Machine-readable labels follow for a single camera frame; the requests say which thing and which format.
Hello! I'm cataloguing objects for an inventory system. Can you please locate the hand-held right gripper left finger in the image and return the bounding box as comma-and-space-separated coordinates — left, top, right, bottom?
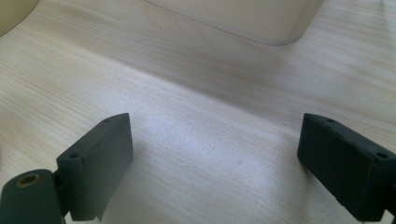
56, 112, 134, 222

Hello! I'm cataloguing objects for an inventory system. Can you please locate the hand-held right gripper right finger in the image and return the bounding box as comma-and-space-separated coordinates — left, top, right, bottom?
296, 112, 396, 223

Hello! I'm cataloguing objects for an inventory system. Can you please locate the white rectangular container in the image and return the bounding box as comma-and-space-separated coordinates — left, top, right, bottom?
145, 0, 325, 47

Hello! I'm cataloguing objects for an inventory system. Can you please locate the beige round object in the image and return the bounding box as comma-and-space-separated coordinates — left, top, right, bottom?
0, 0, 39, 37

